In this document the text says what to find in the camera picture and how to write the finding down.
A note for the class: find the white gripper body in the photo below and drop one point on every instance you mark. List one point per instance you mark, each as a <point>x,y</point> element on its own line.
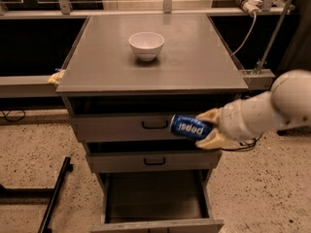
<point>231,121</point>

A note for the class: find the yellow foam corner pad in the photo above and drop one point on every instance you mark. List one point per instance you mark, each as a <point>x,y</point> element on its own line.
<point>56,77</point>

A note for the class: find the white ceramic bowl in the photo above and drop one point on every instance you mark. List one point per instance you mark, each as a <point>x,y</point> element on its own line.
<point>146,45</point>

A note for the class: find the thin metal pole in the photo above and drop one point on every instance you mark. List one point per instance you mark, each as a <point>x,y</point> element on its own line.
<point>262,61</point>

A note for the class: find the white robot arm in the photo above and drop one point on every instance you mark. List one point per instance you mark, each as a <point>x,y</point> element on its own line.
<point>286,105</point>

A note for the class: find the dark grey side cabinet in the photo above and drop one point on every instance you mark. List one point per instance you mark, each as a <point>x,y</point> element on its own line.
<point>298,53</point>

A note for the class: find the middle grey drawer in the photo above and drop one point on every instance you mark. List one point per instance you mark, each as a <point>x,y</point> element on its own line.
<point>149,161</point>

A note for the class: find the bottom grey drawer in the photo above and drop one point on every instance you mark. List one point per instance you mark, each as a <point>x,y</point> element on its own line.
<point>157,202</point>

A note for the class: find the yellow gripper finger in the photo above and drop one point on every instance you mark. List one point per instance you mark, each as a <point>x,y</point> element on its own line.
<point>215,140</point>
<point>210,116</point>

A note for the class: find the grey horizontal rail beam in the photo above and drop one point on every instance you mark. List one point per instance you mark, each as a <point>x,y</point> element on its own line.
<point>26,87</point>

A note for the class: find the grey drawer cabinet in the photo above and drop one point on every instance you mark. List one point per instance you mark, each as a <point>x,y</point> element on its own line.
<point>192,74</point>

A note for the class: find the black metal floor stand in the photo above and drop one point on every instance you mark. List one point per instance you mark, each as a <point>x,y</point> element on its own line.
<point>39,195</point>

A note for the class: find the grey drawer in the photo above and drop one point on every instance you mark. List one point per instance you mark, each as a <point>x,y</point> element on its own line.
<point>157,202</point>
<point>149,161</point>
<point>112,128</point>

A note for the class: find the white power strip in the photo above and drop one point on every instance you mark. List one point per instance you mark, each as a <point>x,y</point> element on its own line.
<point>251,7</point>

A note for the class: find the blue pepsi can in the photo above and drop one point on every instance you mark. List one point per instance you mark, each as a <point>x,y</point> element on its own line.
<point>189,127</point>

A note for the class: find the top grey drawer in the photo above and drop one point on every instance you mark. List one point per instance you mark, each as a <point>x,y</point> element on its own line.
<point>112,128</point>

